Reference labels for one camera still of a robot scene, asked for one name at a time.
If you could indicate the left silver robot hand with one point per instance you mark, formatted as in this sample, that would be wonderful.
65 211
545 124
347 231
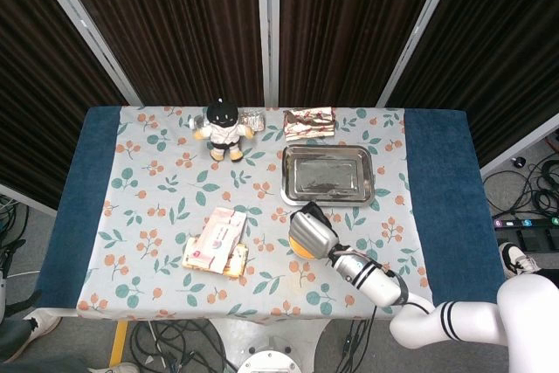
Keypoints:
24 301

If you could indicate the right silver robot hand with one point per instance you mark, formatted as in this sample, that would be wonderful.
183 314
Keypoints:
312 235

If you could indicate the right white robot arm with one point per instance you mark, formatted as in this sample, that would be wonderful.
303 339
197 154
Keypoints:
436 320

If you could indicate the round white robot base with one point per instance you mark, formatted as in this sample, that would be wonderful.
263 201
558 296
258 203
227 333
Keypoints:
269 362

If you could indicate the yellow bowl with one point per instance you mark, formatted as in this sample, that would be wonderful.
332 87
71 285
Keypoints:
301 250

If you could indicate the white sneaker with black patch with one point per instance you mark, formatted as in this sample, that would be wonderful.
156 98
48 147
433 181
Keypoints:
43 325

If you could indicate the rectangular metal tray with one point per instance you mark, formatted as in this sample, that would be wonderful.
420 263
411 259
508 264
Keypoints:
327 175

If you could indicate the yellow white snack packet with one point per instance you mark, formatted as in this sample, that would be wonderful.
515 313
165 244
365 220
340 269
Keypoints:
236 266

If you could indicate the pink-white snack package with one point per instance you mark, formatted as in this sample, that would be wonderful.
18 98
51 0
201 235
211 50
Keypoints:
220 235

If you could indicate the yellow strip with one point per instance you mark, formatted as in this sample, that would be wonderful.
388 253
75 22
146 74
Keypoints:
119 342

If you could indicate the white shoe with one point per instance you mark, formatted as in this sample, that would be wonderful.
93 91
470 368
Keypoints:
120 368

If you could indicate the silver foil packet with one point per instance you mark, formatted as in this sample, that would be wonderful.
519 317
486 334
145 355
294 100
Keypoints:
254 119

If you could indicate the black-headed plush doll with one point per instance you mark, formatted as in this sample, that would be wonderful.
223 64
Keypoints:
223 133

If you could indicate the blue table cover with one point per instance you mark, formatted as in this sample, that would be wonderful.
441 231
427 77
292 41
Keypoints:
445 181

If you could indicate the small silver bottle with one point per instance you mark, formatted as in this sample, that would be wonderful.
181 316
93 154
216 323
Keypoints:
198 121

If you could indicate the floral tablecloth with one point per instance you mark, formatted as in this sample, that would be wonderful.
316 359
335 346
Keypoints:
153 198

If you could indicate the brown fabric divider panel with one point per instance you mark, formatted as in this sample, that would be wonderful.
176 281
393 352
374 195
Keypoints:
345 28
174 28
39 98
502 54

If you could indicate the black power strip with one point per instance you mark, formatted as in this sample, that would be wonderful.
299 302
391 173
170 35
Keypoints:
524 223

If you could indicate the black caster wheel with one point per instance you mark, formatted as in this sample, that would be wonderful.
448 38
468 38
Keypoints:
519 162

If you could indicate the white table pedestal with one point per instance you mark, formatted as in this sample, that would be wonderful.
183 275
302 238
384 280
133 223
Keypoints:
271 328

